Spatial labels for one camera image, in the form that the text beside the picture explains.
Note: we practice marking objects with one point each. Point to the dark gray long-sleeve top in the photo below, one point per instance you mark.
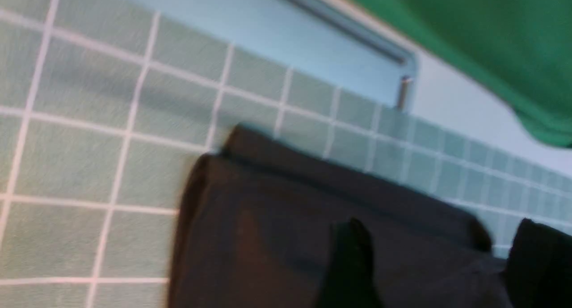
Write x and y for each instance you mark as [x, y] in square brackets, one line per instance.
[254, 231]

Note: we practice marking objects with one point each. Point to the green checkered table mat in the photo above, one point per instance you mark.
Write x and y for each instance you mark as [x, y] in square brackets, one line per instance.
[105, 107]

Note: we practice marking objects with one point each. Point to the gray metal cable tray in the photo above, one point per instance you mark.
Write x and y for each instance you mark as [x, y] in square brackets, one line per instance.
[372, 39]

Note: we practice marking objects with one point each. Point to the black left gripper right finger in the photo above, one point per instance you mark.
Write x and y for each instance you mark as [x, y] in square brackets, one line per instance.
[538, 270]

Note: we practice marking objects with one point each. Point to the green backdrop cloth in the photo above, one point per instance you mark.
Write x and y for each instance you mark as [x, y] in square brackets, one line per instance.
[521, 50]

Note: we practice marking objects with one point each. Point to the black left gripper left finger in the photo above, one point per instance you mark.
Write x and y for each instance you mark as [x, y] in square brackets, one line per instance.
[349, 278]

